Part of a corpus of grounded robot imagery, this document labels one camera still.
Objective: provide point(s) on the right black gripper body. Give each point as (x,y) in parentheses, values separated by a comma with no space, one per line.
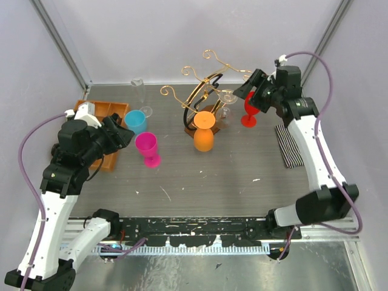
(265,96)

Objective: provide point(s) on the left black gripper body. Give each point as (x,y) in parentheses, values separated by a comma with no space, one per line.
(103,142)

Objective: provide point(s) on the blue plastic wine glass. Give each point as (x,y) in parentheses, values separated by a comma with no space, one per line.
(136,121)

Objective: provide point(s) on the pink plastic wine glass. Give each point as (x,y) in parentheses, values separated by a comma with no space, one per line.
(147,145)

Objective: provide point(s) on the red plastic wine glass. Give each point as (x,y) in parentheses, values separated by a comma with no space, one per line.
(249,120)

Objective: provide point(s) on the clear wine glass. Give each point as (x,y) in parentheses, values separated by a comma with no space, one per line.
(140,92)
(224,114)

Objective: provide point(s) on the striped cloth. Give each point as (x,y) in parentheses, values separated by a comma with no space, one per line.
(288,148)

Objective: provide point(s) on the gold wire glass rack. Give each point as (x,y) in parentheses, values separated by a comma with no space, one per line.
(207,86)

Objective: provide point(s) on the orange plastic wine glass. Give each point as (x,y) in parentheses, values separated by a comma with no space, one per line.
(203,139)

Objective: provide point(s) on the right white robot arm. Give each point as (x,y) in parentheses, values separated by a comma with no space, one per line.
(330,196)

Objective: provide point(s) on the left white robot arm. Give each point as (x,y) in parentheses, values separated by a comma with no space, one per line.
(81,142)

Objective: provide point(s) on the black rolled sock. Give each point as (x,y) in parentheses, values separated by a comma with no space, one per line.
(54,149)

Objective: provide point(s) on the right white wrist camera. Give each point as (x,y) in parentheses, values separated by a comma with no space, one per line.
(281,61)

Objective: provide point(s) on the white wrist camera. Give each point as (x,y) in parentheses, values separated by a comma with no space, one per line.
(281,61)
(85,112)

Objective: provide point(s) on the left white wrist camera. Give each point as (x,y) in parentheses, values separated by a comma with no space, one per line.
(85,112)

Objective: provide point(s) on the black mounting base plate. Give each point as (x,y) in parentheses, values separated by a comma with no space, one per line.
(197,231)

